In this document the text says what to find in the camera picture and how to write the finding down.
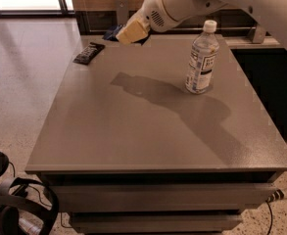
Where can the black headset with strap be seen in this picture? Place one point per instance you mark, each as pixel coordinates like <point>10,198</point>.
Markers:
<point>11,205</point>

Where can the grey drawer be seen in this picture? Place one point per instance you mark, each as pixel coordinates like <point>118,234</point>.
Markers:
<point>149,224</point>
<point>162,197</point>

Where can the right metal wall bracket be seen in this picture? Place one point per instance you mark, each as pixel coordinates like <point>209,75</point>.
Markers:
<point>257,34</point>

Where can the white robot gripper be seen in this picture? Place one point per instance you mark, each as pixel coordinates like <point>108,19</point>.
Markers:
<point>153,11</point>

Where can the grey lower drawer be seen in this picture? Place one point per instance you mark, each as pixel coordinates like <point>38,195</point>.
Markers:
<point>149,224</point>

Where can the clear plastic water bottle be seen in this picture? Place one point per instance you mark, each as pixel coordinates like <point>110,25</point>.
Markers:
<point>202,59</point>

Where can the grey upper drawer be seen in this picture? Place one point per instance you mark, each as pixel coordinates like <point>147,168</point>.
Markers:
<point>162,197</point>

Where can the metal wall bracket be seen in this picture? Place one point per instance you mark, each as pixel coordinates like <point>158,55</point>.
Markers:
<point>122,11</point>
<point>257,34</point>

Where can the blue rxbar blueberry bar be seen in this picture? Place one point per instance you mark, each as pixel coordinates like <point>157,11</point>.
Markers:
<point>111,33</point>

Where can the left metal wall bracket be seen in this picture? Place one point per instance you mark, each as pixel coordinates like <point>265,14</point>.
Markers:
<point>122,11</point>

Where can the black rxbar chocolate bar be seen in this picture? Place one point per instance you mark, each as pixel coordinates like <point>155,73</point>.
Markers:
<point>89,53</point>

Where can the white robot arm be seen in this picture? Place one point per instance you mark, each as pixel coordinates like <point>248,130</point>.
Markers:
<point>270,14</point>

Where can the white striped tube on floor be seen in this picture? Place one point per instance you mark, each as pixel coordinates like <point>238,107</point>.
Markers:
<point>279,194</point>

